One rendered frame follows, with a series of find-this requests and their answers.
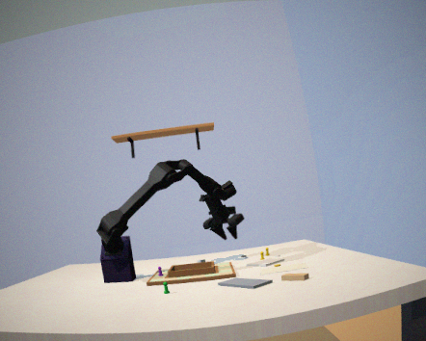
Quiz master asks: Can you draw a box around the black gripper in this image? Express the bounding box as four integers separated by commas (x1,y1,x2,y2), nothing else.
203,204,245,240

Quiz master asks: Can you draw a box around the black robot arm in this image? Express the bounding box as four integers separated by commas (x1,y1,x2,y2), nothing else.
96,159,237,256

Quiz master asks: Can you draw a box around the brown board border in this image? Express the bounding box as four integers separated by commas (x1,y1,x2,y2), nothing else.
146,262,236,286

